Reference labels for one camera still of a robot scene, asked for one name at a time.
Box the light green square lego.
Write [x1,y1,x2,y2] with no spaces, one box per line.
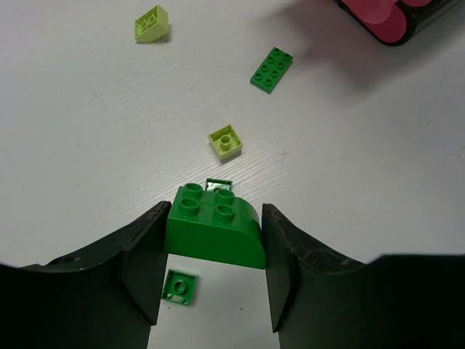
[208,124,243,162]

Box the green eight-stud lego plate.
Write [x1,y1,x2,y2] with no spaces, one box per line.
[250,47,294,94]

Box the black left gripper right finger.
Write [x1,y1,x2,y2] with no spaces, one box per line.
[262,204,464,348]

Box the black drawer cabinet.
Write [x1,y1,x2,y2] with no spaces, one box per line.
[338,0,459,47]

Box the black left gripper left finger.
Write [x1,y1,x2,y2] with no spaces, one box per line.
[1,201,171,348]

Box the light green sloped lego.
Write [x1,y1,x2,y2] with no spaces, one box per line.
[134,5,169,43]

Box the green upturned square lego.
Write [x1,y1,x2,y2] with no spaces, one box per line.
[161,269,198,306]

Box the pink top drawer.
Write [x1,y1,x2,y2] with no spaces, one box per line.
[403,0,442,8]

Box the green upturned long lego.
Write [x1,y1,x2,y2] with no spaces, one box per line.
[205,178,233,192]

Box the pink drawer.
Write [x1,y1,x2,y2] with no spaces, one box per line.
[403,0,442,8]
[337,1,408,45]

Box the pink middle drawer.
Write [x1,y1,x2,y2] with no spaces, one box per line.
[337,1,408,45]

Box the green curved lego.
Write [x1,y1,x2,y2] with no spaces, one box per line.
[164,182,266,269]

